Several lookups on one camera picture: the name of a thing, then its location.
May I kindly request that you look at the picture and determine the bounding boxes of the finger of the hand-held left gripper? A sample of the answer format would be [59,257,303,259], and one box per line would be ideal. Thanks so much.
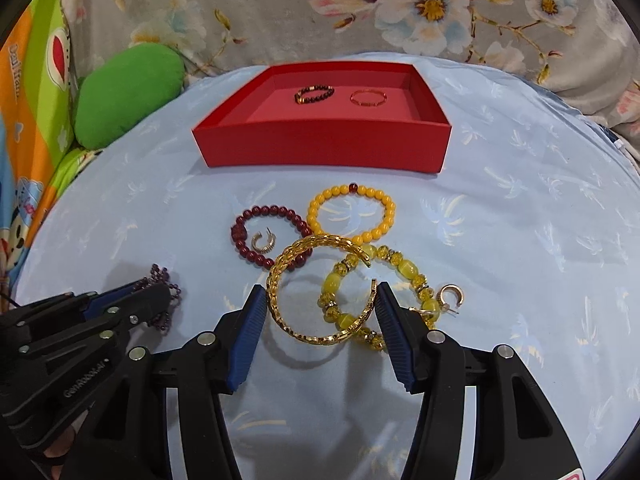
[0,280,156,333]
[0,284,172,426]

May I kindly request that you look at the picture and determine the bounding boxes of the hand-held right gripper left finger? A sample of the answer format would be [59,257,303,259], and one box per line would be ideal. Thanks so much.
[57,284,268,480]

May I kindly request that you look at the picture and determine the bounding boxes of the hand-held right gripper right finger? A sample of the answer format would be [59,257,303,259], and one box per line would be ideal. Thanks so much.
[375,281,598,480]

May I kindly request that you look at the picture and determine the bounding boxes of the purple small bead bracelet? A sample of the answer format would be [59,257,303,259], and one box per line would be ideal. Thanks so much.
[142,262,183,333]

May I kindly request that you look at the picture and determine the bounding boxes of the gold hoop earring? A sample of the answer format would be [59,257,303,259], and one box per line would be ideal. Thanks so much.
[250,230,277,253]
[435,284,463,317]

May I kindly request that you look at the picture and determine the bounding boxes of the yellow glass bead bracelet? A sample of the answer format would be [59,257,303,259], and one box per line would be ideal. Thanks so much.
[318,242,441,353]

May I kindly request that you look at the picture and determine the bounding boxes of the dark red bead bracelet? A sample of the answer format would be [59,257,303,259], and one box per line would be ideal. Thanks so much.
[230,204,313,270]

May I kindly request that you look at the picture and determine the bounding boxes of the gold chain bangle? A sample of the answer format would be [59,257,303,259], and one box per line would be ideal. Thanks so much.
[266,234,379,346]

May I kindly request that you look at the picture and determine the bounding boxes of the red cardboard box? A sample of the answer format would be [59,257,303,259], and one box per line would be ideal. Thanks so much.
[191,62,453,177]

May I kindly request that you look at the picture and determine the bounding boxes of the light blue palm print cloth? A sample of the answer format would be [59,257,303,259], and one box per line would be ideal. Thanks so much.
[10,52,640,480]

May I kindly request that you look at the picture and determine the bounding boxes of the colourful cartoon print cloth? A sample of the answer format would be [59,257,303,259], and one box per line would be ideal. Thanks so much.
[0,0,101,286]

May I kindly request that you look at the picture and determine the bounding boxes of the green pillow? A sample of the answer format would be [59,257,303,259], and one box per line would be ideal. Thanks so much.
[74,42,187,151]

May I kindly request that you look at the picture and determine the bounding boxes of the thin red gold bangle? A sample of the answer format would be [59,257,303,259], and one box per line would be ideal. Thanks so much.
[350,88,388,107]

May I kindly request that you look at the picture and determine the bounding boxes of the grey floral blanket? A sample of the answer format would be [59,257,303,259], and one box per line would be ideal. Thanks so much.
[62,0,640,161]

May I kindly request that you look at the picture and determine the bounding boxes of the dark bead bracelet gold accents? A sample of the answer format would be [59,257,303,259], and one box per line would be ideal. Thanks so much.
[292,85,335,106]

